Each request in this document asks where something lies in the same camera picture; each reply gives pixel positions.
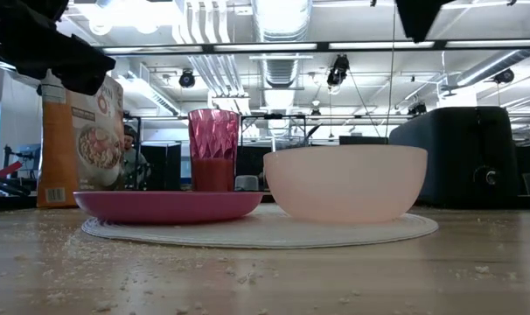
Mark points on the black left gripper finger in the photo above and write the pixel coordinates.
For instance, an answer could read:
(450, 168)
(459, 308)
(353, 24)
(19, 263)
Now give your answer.
(72, 65)

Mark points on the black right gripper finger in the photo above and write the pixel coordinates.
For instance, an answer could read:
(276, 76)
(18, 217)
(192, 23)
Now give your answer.
(420, 17)

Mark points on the pumpkin cereal box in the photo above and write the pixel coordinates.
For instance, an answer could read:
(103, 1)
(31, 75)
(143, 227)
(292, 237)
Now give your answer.
(59, 149)

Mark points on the red faceted plastic tumbler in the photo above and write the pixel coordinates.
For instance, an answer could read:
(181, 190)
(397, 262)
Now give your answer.
(212, 144)

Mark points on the magenta plastic plate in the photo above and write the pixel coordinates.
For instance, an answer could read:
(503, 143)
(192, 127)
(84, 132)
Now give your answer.
(169, 207)

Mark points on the pale pink bowl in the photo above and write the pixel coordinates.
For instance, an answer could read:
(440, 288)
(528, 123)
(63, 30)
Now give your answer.
(348, 184)

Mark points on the black ceiling spotlight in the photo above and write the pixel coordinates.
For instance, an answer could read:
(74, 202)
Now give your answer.
(504, 76)
(186, 79)
(338, 70)

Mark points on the computer monitor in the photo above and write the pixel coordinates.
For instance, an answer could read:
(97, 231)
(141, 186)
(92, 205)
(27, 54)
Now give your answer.
(29, 155)

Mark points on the person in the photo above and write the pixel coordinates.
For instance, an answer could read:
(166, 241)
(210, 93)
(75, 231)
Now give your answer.
(131, 153)

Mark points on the red bar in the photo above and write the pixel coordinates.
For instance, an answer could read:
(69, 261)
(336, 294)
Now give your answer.
(7, 170)

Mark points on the black cabinet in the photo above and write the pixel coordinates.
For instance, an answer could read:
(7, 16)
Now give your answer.
(160, 166)

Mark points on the black two-slot toaster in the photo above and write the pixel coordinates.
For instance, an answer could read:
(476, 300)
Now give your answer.
(448, 153)

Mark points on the clear drinking glass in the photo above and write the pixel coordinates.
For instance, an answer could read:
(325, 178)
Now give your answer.
(287, 143)

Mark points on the white round woven placemat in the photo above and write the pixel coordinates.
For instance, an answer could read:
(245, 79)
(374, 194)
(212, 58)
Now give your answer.
(260, 234)

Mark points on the silver ventilation duct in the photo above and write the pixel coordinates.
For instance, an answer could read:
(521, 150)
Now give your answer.
(282, 26)

